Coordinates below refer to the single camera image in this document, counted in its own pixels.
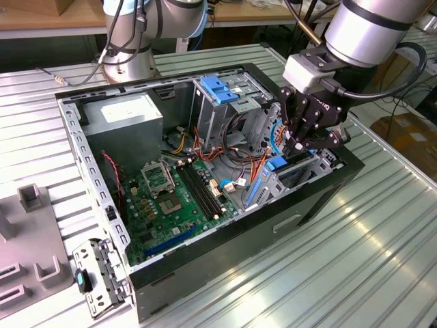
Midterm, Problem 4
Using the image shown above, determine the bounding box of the wooden desk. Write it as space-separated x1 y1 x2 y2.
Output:
0 0 342 40

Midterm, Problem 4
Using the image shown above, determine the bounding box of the blue expansion slot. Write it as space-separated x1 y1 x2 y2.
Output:
143 223 199 259

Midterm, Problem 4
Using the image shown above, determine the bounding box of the metal optical drive cage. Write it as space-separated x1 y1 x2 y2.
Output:
189 70 274 151

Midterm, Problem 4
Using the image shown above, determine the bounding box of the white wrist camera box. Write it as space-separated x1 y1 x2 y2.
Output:
282 53 337 94

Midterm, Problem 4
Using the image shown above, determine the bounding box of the metal disk bay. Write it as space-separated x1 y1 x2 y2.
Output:
238 141 342 215

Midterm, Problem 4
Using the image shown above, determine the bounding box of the orange power wire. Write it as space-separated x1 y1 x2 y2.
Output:
277 122 291 143

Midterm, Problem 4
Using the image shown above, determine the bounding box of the orange red wire bundle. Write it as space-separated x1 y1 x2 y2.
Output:
193 126 272 185

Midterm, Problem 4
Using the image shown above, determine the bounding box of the small white plug wire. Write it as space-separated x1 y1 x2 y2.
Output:
218 177 246 194

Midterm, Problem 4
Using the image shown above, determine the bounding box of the blue data wire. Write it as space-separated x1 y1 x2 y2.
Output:
268 118 285 155

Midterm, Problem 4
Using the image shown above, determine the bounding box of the grey parts rack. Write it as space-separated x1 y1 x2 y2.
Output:
0 184 74 318

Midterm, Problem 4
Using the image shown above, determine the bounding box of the black open PC case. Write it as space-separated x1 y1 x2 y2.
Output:
54 62 366 324

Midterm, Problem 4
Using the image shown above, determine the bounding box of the green motherboard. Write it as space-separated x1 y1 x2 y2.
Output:
121 159 240 267

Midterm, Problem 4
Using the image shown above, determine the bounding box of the yellow black wire bundle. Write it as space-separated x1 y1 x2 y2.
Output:
163 131 189 154

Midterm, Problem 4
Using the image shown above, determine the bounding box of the black camera cable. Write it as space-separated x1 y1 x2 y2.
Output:
320 40 428 100

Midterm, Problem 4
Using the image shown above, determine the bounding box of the red black fan wire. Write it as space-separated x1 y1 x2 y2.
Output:
100 152 123 209

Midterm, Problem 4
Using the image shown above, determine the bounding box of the silver metal cylinder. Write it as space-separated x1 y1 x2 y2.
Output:
416 14 437 32

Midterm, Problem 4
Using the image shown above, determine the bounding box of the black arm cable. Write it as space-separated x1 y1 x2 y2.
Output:
36 0 146 86

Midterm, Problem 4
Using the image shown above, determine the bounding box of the metal slat side table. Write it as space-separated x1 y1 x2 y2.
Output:
392 25 437 76

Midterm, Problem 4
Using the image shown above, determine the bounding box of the hard disk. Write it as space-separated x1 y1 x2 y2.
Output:
244 147 318 208

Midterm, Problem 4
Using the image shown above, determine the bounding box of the square chipset chip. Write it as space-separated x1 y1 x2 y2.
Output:
158 194 184 217

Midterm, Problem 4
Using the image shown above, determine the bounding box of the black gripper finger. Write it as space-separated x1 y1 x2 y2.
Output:
296 122 350 152
279 85 310 154

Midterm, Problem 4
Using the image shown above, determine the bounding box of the metal expansion slot bracket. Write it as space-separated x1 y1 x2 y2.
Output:
72 238 132 320

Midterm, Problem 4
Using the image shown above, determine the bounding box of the flat brown cardboard box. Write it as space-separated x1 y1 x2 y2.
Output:
370 114 437 165

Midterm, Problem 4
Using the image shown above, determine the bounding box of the grey power supply unit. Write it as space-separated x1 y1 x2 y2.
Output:
80 92 165 178

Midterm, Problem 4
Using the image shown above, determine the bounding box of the black RAM slot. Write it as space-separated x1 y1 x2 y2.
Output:
190 161 225 218
180 163 216 220
176 163 212 221
186 162 221 219

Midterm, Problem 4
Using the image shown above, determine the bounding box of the CPU socket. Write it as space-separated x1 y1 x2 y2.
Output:
140 160 177 197

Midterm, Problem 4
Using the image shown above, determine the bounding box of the blue plastic drive latch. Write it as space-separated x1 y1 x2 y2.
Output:
200 77 231 105

